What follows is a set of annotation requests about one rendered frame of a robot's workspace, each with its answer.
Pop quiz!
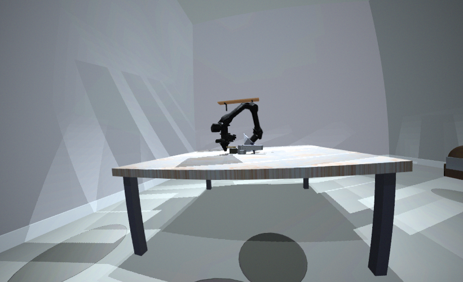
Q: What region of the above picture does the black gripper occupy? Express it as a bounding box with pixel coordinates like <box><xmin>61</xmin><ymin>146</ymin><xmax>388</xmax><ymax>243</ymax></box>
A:
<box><xmin>215</xmin><ymin>131</ymin><xmax>233</xmax><ymax>152</ymax></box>

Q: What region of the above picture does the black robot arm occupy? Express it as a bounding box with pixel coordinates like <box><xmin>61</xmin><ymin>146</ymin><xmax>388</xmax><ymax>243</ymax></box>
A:
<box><xmin>211</xmin><ymin>102</ymin><xmax>263</xmax><ymax>142</ymax></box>

